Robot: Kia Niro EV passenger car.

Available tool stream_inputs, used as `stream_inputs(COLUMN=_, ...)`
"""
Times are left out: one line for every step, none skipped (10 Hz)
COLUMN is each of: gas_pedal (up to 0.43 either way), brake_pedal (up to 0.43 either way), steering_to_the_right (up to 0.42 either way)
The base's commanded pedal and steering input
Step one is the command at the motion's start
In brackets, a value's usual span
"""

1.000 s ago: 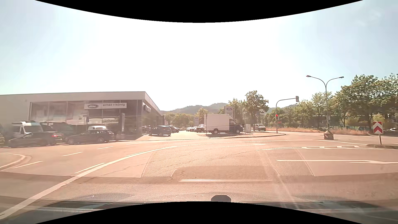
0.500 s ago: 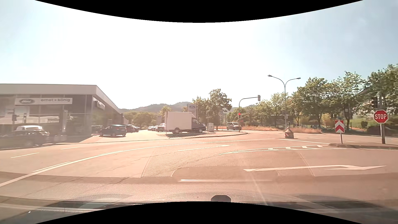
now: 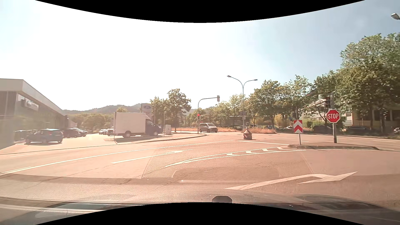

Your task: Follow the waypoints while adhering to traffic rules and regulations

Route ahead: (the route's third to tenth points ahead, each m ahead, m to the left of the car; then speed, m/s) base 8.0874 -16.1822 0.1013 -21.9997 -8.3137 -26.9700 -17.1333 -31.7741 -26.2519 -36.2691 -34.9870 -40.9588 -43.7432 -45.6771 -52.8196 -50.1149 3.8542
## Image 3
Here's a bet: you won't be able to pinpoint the red white chevron sign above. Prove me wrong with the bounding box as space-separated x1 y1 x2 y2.
293 120 303 145

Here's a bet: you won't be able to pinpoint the grey van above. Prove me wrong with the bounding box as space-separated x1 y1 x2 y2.
199 123 219 133

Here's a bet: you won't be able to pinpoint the tree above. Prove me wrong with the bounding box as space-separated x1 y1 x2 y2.
150 88 192 133

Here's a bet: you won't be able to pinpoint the dark blue parked car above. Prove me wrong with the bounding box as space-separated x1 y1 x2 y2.
26 128 64 144

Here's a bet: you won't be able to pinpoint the white box van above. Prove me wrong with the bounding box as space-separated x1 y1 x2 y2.
113 112 163 138

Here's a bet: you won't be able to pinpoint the tall sign pylon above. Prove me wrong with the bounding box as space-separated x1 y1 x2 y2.
140 103 153 119

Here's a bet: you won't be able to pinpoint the grey showroom building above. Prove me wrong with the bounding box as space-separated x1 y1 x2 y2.
0 78 77 150

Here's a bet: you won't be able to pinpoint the road markings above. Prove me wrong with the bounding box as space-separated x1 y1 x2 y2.
0 140 400 190

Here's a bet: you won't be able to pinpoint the stop sign with traffic light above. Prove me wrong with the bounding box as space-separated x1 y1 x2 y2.
324 94 341 144

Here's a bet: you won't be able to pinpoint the grey asphalt road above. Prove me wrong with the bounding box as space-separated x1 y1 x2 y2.
0 131 400 209

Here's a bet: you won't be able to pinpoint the row of trees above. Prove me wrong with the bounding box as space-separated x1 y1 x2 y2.
187 33 400 135

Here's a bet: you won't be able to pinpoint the beige building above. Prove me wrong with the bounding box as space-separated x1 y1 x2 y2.
308 94 400 132

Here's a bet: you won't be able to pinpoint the wooded hill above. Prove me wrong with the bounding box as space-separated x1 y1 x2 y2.
62 103 197 116

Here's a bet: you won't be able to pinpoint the kerbed traffic island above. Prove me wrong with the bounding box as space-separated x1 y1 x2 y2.
287 142 380 151

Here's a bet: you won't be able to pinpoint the car's own bonnet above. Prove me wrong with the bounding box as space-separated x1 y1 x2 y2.
0 189 400 225

